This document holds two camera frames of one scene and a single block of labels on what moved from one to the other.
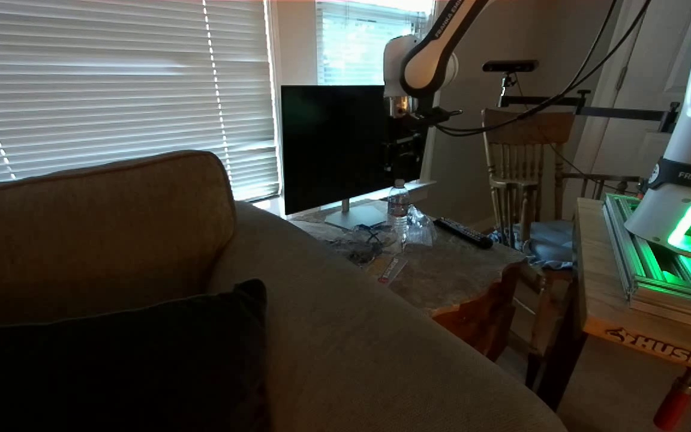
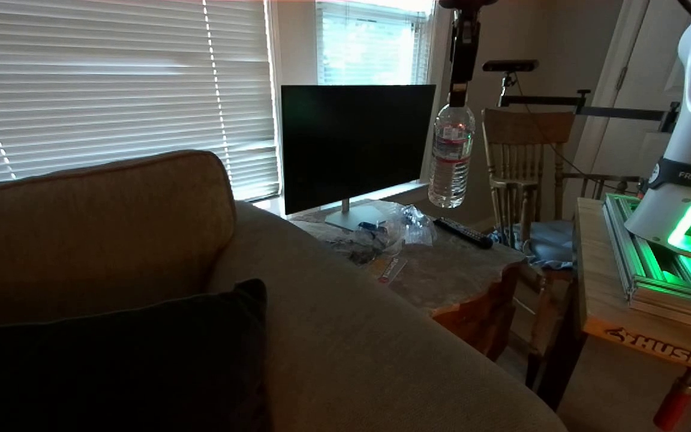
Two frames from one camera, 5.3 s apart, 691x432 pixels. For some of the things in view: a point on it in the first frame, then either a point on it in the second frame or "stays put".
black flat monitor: x=335 y=150 stays put
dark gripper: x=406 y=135 to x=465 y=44
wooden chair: x=527 y=150 stays put
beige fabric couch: x=347 y=348 stays put
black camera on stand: x=510 y=75 stays put
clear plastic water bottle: x=400 y=201 to x=451 y=144
